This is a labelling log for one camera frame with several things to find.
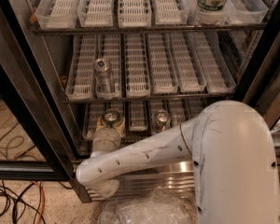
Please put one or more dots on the middle shelf tray two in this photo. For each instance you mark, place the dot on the middle shelf tray two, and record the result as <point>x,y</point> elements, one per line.
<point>109,48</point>

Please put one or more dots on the top shelf tray three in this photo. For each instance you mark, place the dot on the top shelf tray three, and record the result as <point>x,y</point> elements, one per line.
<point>134,13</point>

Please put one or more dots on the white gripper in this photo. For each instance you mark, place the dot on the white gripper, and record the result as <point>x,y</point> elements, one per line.
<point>108,135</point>

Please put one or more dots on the green white can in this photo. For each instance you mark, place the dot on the green white can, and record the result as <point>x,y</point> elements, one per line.
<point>160,121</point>

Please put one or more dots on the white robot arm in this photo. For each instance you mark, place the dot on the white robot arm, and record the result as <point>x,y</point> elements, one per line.
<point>233,157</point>

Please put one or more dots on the shelf tray two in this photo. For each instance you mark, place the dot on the shelf tray two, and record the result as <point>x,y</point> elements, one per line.
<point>109,48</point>
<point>116,105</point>
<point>95,13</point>

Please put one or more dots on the glass fridge door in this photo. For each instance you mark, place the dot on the glass fridge door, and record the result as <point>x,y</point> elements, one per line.
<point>259,85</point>
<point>31,144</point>

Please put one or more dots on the bottom shelf tray five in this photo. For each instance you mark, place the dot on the bottom shelf tray five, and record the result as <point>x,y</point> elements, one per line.
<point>179,113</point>

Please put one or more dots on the bottom shelf tray one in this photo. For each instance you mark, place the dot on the bottom shelf tray one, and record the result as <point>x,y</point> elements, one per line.
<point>92,114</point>

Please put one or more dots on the silver can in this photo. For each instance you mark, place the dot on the silver can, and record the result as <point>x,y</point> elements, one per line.
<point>104,75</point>

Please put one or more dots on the middle shelf tray three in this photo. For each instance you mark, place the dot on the middle shelf tray three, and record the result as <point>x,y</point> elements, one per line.
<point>136,72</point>

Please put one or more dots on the shelf tray one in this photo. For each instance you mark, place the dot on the shelf tray one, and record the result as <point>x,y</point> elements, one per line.
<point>92,114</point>
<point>80,80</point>
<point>57,14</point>

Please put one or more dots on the shelf tray four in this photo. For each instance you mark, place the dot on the shelf tray four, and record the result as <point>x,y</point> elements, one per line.
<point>170,12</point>
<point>162,70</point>
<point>154,106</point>

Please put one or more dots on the stainless steel fridge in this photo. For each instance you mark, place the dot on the stainless steel fridge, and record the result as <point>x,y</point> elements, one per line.
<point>48,55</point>

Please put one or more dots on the middle shelf tray six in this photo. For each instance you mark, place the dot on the middle shelf tray six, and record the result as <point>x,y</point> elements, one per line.
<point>216,72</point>

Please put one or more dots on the right glass fridge door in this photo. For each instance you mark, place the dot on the right glass fridge door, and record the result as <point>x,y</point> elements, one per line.
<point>259,85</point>

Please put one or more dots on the middle shelf tray one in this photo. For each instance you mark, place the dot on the middle shelf tray one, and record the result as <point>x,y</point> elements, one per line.
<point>80,80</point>

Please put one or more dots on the middle shelf tray five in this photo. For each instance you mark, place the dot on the middle shelf tray five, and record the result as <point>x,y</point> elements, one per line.
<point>189,72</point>

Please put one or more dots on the clear plastic bag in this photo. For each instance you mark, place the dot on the clear plastic bag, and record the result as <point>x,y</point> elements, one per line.
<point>159,207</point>

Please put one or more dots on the bottom shelf tray two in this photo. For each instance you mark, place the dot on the bottom shelf tray two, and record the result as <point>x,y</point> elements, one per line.
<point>116,105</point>

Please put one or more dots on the middle shelf tray four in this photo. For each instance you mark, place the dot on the middle shelf tray four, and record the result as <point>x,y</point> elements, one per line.
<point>162,70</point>

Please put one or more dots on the shelf tray six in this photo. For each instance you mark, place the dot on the shelf tray six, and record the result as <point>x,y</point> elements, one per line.
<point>196,106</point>
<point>216,72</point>

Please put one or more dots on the top shelf tray one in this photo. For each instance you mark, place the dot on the top shelf tray one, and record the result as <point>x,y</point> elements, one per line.
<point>57,14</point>

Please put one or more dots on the left glass fridge door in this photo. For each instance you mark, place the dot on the left glass fridge door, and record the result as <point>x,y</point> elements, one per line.
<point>31,144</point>

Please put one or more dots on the top shelf tray four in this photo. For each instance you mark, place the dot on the top shelf tray four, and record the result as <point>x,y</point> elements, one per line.
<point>170,12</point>

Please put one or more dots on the bottom shelf tray four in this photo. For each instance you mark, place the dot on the bottom shelf tray four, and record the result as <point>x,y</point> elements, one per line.
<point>154,106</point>

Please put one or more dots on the top shelf tray five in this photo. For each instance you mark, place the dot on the top shelf tray five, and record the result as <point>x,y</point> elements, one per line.
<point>237,11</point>

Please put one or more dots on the bottom shelf tray six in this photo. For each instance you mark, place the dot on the bottom shelf tray six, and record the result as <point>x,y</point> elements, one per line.
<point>196,106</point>

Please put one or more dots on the shelf tray three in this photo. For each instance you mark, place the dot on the shelf tray three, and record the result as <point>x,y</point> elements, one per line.
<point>136,72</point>
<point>137,116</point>
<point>134,13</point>

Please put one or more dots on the top shelf tray two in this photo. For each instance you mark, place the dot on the top shelf tray two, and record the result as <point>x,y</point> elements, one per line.
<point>95,13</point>

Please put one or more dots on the bottom shelf tray three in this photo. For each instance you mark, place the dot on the bottom shelf tray three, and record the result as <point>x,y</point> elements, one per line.
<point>137,116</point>

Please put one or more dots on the shelf tray five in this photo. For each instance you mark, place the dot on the shelf tray five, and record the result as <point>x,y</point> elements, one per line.
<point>189,72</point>
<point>237,11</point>
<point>179,113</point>

